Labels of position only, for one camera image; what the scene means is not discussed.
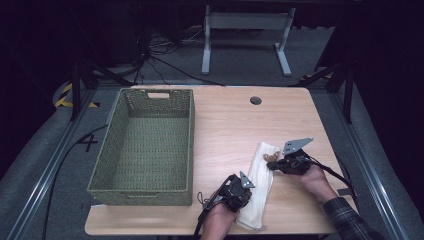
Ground white cloth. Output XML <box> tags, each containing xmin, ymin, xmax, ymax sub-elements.
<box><xmin>235</xmin><ymin>141</ymin><xmax>282</xmax><ymax>232</ymax></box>

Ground long black floor cable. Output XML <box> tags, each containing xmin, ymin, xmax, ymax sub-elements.
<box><xmin>41</xmin><ymin>123</ymin><xmax>110</xmax><ymax>240</ymax></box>

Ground person's right hand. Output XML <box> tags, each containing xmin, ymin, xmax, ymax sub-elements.
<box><xmin>298</xmin><ymin>166</ymin><xmax>338</xmax><ymax>204</ymax></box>

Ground right hand-held gripper cable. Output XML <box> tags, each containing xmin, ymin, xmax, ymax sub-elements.
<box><xmin>309</xmin><ymin>155</ymin><xmax>360</xmax><ymax>209</ymax></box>

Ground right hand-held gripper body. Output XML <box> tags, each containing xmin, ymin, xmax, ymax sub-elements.
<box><xmin>281</xmin><ymin>137</ymin><xmax>314</xmax><ymax>176</ymax></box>

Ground white desk frame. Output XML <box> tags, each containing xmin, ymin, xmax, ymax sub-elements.
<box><xmin>201</xmin><ymin>4</ymin><xmax>297</xmax><ymax>77</ymax></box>

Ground person's left hand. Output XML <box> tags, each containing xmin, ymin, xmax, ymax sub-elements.
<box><xmin>201</xmin><ymin>201</ymin><xmax>239</xmax><ymax>240</ymax></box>

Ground bundle of floor cables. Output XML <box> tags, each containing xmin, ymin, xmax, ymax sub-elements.
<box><xmin>133</xmin><ymin>28</ymin><xmax>228</xmax><ymax>87</ymax></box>

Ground black metal stand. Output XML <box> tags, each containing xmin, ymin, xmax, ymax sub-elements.
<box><xmin>289</xmin><ymin>61</ymin><xmax>356</xmax><ymax>125</ymax></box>
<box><xmin>68</xmin><ymin>59</ymin><xmax>135</xmax><ymax>122</ymax></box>

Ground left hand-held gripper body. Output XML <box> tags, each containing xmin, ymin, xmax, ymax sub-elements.
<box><xmin>218</xmin><ymin>170</ymin><xmax>256</xmax><ymax>213</ymax></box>

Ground green woven basket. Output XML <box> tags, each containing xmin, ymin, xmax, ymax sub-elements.
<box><xmin>87</xmin><ymin>87</ymin><xmax>196</xmax><ymax>207</ymax></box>

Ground yellow black hazard tape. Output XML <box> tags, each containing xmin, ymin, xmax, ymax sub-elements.
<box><xmin>54</xmin><ymin>82</ymin><xmax>101</xmax><ymax>109</ymax></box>

